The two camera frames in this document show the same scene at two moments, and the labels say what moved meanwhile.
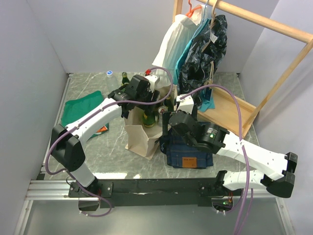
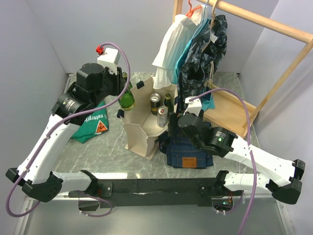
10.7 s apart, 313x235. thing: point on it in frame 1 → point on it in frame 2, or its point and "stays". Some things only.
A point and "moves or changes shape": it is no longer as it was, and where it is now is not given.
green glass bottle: (124, 78) stays
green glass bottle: (148, 115) moves or changes shape
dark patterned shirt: (204, 55) stays
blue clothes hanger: (203, 20) stays
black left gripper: (155, 94) → (118, 80)
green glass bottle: (169, 103) stays
